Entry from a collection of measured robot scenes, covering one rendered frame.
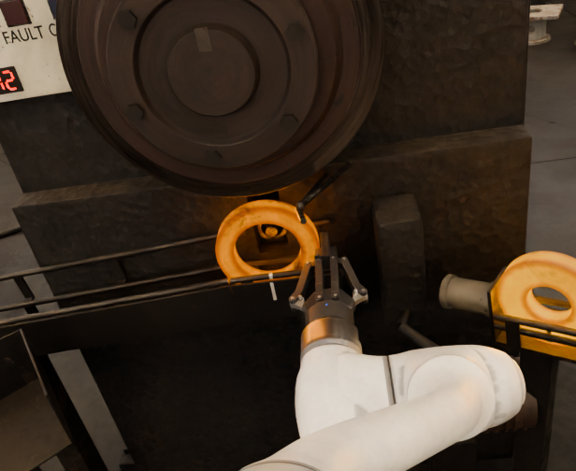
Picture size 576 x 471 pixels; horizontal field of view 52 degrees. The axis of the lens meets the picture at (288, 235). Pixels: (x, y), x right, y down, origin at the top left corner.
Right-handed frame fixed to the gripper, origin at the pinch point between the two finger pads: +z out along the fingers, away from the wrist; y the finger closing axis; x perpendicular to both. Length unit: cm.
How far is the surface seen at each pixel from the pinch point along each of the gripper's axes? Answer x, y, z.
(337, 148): 20.2, 4.4, -0.2
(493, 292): -2.1, 25.9, -13.1
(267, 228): -0.4, -11.0, 9.0
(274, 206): 9.7, -7.6, 1.5
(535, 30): -94, 143, 326
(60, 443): -11, -46, -28
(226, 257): 1.2, -17.8, -0.4
